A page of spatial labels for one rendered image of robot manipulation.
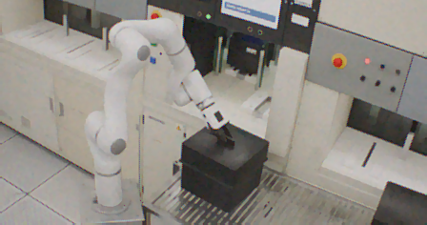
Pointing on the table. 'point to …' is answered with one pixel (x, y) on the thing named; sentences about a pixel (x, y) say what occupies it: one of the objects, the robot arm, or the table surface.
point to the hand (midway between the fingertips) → (225, 136)
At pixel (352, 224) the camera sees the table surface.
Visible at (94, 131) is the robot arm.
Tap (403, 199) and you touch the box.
